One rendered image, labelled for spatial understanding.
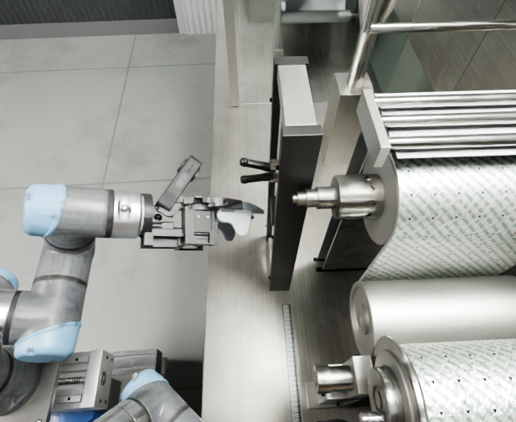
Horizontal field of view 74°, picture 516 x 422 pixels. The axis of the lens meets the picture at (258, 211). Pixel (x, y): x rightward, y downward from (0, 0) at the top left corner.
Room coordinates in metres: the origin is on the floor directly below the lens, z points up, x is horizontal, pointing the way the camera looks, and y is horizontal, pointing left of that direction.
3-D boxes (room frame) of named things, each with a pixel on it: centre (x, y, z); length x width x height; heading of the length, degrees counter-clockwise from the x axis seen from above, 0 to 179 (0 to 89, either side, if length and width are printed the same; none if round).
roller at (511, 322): (0.16, -0.29, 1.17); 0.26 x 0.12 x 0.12; 93
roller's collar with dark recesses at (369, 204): (0.29, -0.14, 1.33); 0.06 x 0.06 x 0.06; 3
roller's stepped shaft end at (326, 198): (0.28, -0.08, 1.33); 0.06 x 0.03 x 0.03; 93
